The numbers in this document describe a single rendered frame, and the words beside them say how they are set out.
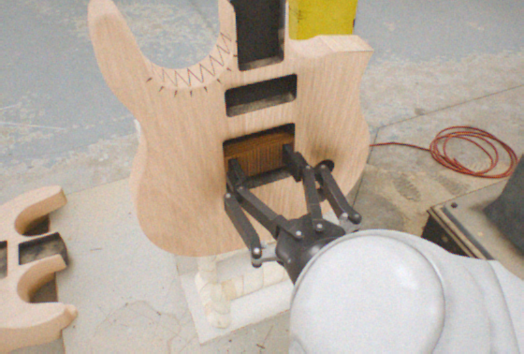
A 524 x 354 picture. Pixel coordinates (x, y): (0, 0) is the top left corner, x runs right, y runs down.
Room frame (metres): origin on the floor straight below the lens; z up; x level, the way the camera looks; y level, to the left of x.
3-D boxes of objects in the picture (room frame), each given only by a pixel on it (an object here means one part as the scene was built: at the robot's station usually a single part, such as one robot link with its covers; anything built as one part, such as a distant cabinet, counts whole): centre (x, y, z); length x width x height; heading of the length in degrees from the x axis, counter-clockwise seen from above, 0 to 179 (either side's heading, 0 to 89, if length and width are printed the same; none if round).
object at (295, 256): (0.29, -0.06, 1.30); 0.09 x 0.08 x 0.07; 22
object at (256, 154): (0.45, 0.01, 1.30); 0.10 x 0.03 x 0.05; 112
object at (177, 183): (0.46, 0.01, 1.32); 0.35 x 0.04 x 0.40; 112
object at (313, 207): (0.36, -0.06, 1.30); 0.11 x 0.01 x 0.04; 1
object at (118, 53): (0.41, 0.13, 1.48); 0.07 x 0.04 x 0.10; 112
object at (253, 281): (0.42, -0.01, 1.04); 0.20 x 0.03 x 0.03; 112
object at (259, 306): (0.47, 0.01, 0.94); 0.27 x 0.15 x 0.01; 113
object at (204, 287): (0.42, 0.09, 0.96); 0.11 x 0.03 x 0.03; 23
